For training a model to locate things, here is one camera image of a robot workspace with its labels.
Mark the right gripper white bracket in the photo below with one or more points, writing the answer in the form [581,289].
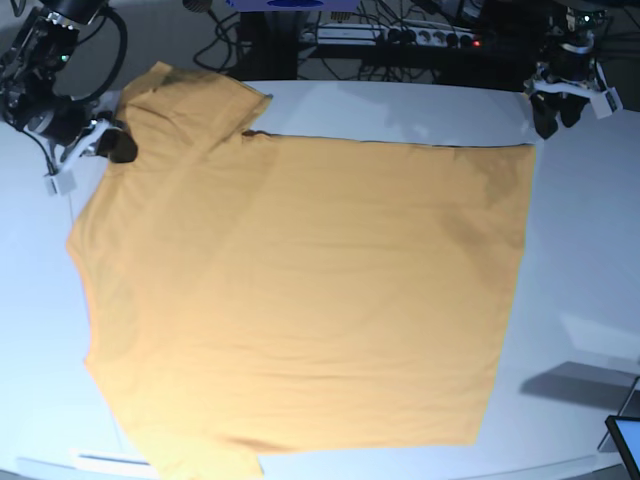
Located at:
[101,137]

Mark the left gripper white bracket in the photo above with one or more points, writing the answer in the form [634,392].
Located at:
[545,85]

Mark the yellow T-shirt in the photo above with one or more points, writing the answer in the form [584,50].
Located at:
[254,294]

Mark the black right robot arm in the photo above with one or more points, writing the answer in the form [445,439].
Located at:
[65,128]

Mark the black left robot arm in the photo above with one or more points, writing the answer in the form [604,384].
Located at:
[568,75]

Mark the white power strip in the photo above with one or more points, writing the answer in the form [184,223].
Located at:
[427,35]

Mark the white flat strip on table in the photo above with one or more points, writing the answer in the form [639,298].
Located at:
[86,459]

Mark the tablet screen with stand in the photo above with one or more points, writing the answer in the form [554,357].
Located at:
[622,432]

